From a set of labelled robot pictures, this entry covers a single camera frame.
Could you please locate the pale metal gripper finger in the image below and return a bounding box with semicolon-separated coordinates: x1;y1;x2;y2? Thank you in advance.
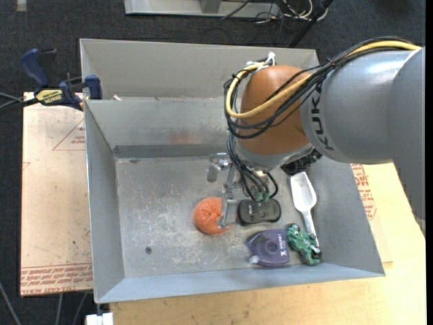
227;194;238;225
217;194;229;229

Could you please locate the orange mesh scrubber ball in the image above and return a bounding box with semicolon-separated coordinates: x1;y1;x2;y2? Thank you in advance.
192;196;235;236

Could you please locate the black computer mouse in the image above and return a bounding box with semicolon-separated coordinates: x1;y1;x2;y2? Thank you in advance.
236;198;282;227

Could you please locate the purple tape dispenser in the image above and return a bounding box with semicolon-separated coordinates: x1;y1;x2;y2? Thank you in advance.
246;229;292;268

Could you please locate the grey metal bin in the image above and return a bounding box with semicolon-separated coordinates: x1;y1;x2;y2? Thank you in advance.
79;38;386;305

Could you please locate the white plastic scoop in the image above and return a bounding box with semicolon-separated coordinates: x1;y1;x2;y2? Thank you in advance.
290;171;321;247

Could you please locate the green toy car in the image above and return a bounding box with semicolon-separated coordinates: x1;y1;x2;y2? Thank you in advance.
286;223;322;267

